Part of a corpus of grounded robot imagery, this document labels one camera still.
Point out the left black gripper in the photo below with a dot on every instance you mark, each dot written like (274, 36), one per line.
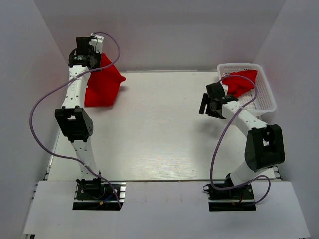
(98, 56)

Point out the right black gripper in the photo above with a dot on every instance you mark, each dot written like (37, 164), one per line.
(209, 111)

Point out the red t shirt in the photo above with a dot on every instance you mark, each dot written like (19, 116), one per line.
(103, 87)
(240, 82)

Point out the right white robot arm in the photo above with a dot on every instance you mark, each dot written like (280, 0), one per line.
(264, 146)

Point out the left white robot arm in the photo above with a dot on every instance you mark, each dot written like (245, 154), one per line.
(74, 122)

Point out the red t shirt in basket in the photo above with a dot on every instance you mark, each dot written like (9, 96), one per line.
(240, 82)

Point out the white plastic basket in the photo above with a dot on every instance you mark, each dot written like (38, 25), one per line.
(264, 102)

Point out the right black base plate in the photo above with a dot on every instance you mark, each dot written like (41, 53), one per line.
(239, 199)

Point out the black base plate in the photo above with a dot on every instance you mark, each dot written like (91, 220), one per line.
(239, 199)
(99, 199)

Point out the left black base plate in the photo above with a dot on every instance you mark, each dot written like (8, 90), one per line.
(99, 199)

